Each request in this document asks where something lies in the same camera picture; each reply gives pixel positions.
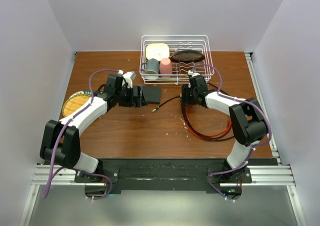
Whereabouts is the aluminium frame rail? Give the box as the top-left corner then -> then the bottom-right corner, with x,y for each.
18,52 -> 307,226

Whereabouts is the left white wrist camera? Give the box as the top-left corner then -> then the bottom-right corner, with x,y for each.
117,70 -> 136,89

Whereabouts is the grey mug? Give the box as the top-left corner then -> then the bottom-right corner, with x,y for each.
140,58 -> 160,75

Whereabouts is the cream square plate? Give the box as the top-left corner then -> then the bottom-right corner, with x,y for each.
145,43 -> 170,61

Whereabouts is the red ethernet cable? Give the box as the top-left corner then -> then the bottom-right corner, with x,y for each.
185,104 -> 233,138

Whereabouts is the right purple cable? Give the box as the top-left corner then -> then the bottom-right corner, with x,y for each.
191,63 -> 272,203

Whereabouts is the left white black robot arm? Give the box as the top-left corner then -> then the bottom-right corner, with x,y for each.
39,71 -> 147,182

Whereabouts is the black ethernet cable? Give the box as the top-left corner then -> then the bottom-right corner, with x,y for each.
151,93 -> 236,142

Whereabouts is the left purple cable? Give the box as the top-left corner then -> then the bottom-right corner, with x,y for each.
41,68 -> 122,201

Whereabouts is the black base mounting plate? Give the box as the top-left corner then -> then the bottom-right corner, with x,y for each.
74,157 -> 281,199

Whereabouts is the dark brown oval bowl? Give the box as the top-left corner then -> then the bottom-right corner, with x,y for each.
170,49 -> 206,64

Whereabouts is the round yellow green coaster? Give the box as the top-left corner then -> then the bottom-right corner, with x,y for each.
61,90 -> 92,118

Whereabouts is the white wire dish rack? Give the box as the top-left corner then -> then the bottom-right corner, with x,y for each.
139,34 -> 215,85

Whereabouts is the pink cup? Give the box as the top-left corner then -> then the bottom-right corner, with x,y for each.
159,58 -> 173,77

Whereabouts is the black network switch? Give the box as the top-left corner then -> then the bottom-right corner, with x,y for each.
143,86 -> 162,105

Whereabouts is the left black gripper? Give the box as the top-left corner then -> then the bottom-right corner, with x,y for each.
115,85 -> 147,108

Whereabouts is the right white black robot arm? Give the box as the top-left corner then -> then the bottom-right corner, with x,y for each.
180,73 -> 272,183

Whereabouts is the purple cable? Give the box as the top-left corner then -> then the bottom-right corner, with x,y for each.
41,68 -> 122,201
191,63 -> 272,203

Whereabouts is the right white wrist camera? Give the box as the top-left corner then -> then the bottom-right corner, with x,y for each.
187,70 -> 200,78

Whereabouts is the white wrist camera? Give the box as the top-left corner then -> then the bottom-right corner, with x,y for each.
117,70 -> 136,89
187,70 -> 200,78

